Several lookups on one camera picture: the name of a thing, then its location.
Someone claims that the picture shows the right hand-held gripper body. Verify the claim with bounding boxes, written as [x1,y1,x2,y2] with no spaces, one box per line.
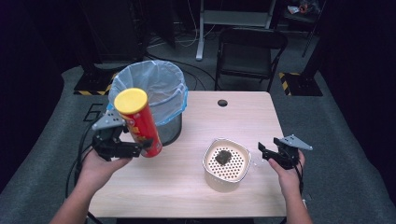
[271,133,314,171]

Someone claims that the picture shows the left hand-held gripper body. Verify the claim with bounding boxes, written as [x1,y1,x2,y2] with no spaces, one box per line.
[92,109,143,162]

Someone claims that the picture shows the red chips can yellow lid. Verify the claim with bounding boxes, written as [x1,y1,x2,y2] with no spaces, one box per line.
[113,87,163,159]

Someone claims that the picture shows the metal mesh trash bin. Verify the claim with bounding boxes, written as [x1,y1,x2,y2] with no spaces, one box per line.
[156,113,183,147]

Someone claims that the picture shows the cream perforated strainer basket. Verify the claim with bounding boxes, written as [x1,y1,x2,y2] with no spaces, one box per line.
[202,138,252,193]

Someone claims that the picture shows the dark wet tea leaves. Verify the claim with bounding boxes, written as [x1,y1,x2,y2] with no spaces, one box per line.
[214,149,233,167]

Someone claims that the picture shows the translucent blue trash bag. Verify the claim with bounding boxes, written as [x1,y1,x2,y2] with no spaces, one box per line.
[106,60,190,127]

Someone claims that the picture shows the person's right hand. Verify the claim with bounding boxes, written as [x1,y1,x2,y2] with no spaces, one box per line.
[268,150,306,201]

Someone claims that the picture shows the person's left hand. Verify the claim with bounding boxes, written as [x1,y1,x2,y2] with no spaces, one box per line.
[76,148,134,191]

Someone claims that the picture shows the crumpled clear plastic piece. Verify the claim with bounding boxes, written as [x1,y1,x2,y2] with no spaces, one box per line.
[251,157,264,171]

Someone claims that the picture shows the black folding chair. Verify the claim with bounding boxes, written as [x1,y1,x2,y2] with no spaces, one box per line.
[214,27,289,93]

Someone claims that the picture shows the black cabinet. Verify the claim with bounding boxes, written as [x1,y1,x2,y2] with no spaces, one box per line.
[78,0,148,65]

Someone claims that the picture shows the cart with clutter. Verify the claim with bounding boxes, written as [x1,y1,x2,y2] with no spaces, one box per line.
[284,0,326,25]

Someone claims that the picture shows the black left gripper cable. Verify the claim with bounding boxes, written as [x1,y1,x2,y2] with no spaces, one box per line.
[64,120,101,200]

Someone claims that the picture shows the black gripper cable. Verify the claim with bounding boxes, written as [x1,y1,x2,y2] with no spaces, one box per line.
[64,120,101,200]
[292,157,305,196]

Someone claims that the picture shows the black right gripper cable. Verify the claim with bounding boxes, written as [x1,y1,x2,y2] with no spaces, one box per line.
[292,157,305,196]

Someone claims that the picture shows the hazard striped base plate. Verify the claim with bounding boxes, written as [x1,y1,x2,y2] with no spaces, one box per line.
[278,72,324,97]
[73,72,119,96]

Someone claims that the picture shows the black floor cable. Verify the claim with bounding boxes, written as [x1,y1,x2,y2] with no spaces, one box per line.
[145,53,220,91]

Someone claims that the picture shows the white floor cable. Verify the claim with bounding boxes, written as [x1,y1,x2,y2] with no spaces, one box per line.
[174,0,217,49]

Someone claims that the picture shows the white desk frame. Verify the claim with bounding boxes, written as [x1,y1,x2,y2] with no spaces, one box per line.
[195,0,276,62]

